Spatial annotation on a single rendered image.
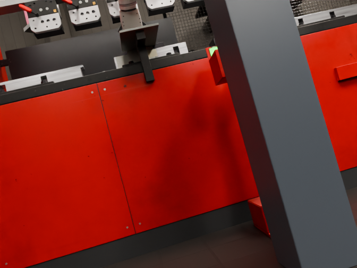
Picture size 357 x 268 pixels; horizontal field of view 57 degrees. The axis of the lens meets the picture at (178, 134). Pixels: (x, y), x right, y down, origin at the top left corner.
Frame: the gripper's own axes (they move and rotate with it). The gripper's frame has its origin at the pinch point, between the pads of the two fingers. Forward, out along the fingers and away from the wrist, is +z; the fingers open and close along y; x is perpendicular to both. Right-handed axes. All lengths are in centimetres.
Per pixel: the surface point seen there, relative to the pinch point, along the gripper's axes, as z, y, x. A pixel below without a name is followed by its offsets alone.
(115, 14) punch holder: -10.5, 6.3, -12.8
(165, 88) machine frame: 17.7, -7.5, 25.2
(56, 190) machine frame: 43, 53, 47
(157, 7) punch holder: -9.6, -16.2, -12.2
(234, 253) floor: 49, -11, 100
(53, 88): 8.2, 43.0, 17.1
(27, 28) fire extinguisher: 58, 100, -266
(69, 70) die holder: 8.4, 35.6, 1.5
